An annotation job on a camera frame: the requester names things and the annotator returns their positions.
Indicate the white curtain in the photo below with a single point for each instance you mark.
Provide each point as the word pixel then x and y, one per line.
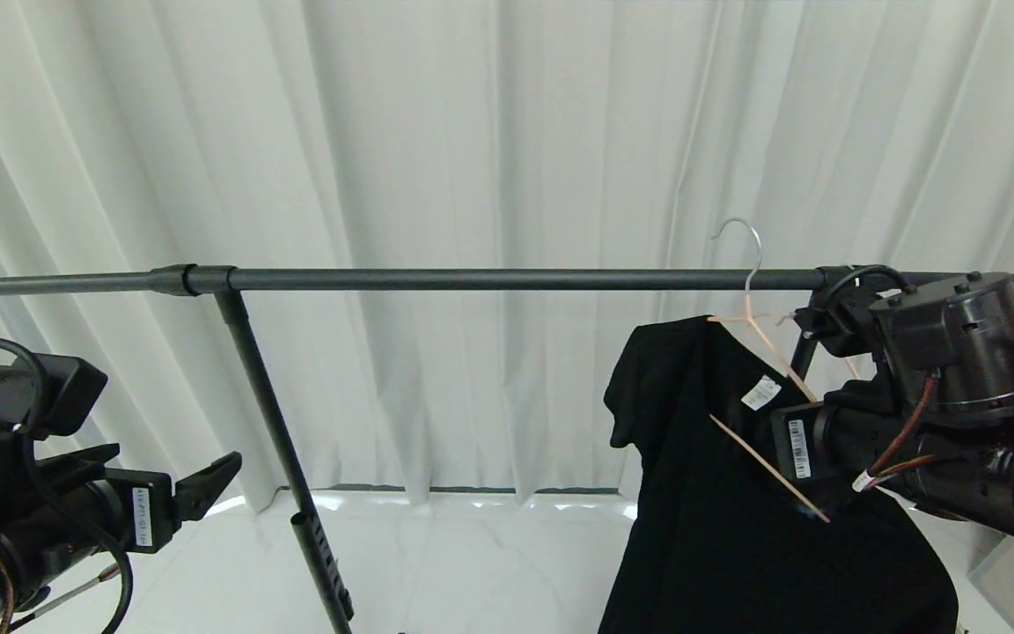
pixel 472 132

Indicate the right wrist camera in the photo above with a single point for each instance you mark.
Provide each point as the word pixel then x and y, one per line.
pixel 837 326

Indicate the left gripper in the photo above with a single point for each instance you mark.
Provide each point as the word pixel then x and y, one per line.
pixel 93 519

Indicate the pink clothes hanger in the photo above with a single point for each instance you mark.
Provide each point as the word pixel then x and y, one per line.
pixel 755 264

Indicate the black clothes rack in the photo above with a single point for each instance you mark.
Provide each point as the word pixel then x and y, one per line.
pixel 472 280

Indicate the black garment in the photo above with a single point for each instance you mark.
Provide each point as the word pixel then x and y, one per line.
pixel 718 546

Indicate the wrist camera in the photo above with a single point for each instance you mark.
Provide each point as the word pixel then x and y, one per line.
pixel 49 396
pixel 837 326

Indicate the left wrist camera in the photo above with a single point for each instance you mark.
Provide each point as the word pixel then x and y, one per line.
pixel 49 396

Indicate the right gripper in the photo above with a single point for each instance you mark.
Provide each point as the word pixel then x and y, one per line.
pixel 982 475

